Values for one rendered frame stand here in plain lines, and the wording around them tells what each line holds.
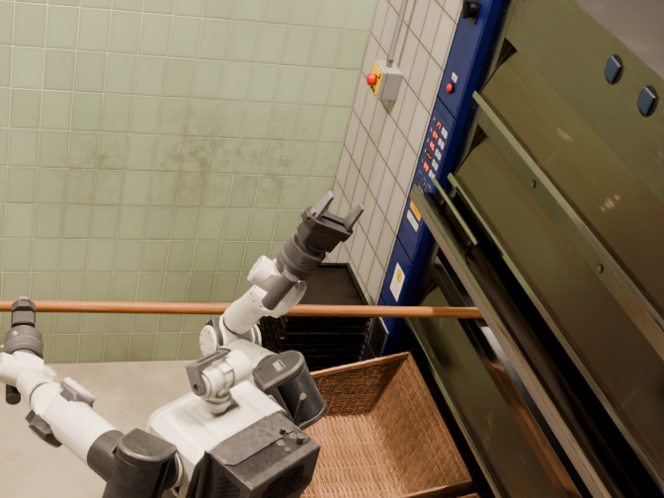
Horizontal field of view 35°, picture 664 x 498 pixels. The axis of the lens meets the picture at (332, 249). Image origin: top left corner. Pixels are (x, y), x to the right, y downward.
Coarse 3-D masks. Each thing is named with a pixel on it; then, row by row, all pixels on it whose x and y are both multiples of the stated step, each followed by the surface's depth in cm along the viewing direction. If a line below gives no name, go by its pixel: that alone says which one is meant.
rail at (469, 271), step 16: (416, 192) 299; (432, 208) 291; (448, 240) 280; (464, 256) 274; (464, 272) 271; (480, 288) 263; (496, 304) 259; (496, 320) 255; (512, 336) 249; (528, 368) 241; (544, 384) 236; (544, 400) 234; (560, 416) 228; (576, 432) 225; (576, 448) 222; (592, 464) 217; (608, 480) 214; (608, 496) 211
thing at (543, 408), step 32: (448, 224) 291; (448, 256) 279; (480, 256) 282; (512, 288) 274; (512, 320) 259; (512, 352) 247; (544, 352) 252; (576, 384) 245; (544, 416) 233; (576, 416) 234; (608, 416) 238; (608, 448) 228; (640, 480) 222
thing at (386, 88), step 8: (376, 64) 348; (384, 64) 348; (376, 72) 347; (384, 72) 343; (392, 72) 344; (400, 72) 345; (376, 80) 347; (384, 80) 344; (392, 80) 345; (400, 80) 346; (376, 88) 347; (384, 88) 346; (392, 88) 347; (376, 96) 348; (384, 96) 348; (392, 96) 349
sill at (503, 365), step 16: (448, 272) 313; (448, 288) 312; (464, 288) 308; (464, 304) 302; (480, 320) 296; (480, 336) 293; (496, 352) 285; (496, 368) 284; (512, 368) 281; (512, 384) 276; (528, 400) 271; (528, 416) 269; (544, 432) 262; (544, 448) 261; (560, 448) 258; (560, 464) 254; (560, 480) 254; (576, 480) 250; (576, 496) 248; (592, 496) 246
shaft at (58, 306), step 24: (72, 312) 263; (96, 312) 264; (120, 312) 266; (144, 312) 268; (168, 312) 269; (192, 312) 271; (216, 312) 273; (288, 312) 278; (312, 312) 280; (336, 312) 282; (360, 312) 284; (384, 312) 286; (408, 312) 288; (432, 312) 291; (456, 312) 293
